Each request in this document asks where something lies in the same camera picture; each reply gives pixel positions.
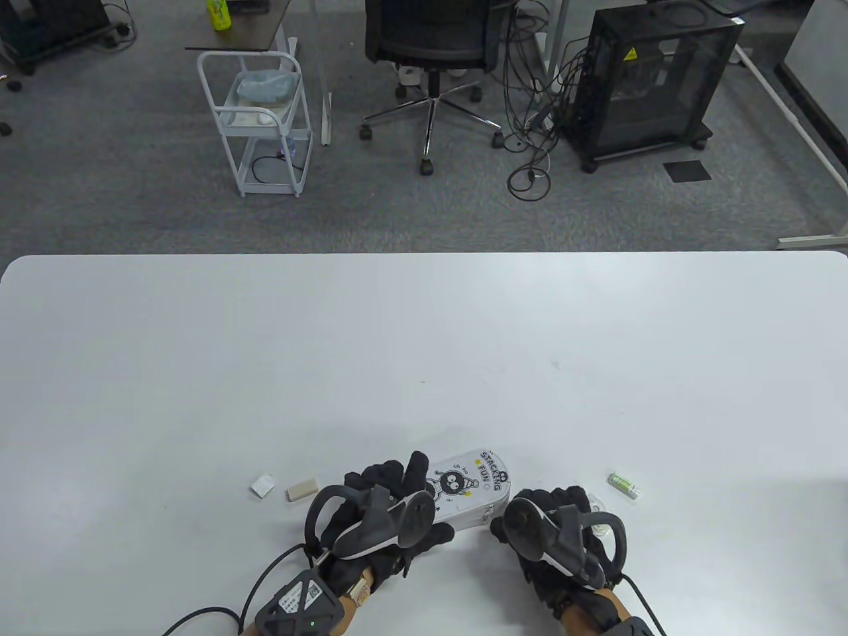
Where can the white desk leg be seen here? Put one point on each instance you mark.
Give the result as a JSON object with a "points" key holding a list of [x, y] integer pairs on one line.
{"points": [[555, 40]]}

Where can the person's right hand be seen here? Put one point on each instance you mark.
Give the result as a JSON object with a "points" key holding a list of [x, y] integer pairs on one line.
{"points": [[556, 497]]}

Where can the beige eraser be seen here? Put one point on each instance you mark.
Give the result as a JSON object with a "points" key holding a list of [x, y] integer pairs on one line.
{"points": [[301, 490]]}

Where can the small black device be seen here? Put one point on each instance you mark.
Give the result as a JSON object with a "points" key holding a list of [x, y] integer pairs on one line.
{"points": [[250, 6]]}

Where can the black enclosure cabinet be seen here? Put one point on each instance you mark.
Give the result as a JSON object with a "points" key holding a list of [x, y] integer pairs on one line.
{"points": [[656, 79]]}

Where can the person's left hand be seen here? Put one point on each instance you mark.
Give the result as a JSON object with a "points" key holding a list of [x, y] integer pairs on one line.
{"points": [[391, 477]]}

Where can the white cartoon zippered pencil case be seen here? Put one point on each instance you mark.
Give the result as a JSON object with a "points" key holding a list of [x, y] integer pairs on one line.
{"points": [[464, 490]]}

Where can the small grey eraser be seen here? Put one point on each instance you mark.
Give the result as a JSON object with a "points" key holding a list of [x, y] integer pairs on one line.
{"points": [[263, 485]]}

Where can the clear plastic bag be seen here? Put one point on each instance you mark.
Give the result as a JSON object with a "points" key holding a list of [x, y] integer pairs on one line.
{"points": [[265, 86]]}

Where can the black floor mat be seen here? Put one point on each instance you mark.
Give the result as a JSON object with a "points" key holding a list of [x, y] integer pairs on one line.
{"points": [[688, 171]]}

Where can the white desk frame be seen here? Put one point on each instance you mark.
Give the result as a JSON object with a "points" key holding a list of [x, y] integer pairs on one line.
{"points": [[811, 240]]}

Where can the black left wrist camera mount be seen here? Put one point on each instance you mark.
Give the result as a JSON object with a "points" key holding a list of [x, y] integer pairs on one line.
{"points": [[298, 606]]}

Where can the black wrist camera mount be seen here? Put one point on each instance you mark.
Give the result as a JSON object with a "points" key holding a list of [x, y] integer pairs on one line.
{"points": [[636, 628], [298, 606]]}

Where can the black equipment rack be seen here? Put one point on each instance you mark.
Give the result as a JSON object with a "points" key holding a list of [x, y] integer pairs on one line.
{"points": [[46, 26]]}

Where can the black office chair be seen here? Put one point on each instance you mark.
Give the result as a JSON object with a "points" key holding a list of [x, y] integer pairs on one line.
{"points": [[430, 33]]}

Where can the grey hand controller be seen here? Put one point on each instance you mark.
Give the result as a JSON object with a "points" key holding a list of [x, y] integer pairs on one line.
{"points": [[371, 530], [523, 530]]}

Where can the white partition panel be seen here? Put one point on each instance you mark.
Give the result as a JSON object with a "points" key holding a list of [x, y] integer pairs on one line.
{"points": [[821, 46]]}

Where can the clear correction tape dispenser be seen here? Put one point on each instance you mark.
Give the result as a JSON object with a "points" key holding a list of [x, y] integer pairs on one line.
{"points": [[596, 507]]}

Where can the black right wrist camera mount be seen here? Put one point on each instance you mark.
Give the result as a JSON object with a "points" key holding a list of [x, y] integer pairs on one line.
{"points": [[636, 628]]}

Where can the person's right forearm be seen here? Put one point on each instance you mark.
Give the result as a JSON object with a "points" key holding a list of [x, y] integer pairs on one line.
{"points": [[580, 623]]}

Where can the grey left hand controller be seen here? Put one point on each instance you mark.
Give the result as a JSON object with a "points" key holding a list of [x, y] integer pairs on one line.
{"points": [[371, 530]]}

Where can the grey right hand controller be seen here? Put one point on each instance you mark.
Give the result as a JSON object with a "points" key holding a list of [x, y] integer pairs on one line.
{"points": [[523, 530]]}

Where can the green label lead case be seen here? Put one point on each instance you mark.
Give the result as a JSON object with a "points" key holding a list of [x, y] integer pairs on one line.
{"points": [[624, 485]]}

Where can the green bottle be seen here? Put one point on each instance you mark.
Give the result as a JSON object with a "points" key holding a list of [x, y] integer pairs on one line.
{"points": [[219, 14]]}

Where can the white rolling cart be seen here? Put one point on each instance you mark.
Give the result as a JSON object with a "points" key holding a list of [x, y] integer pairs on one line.
{"points": [[301, 169]]}

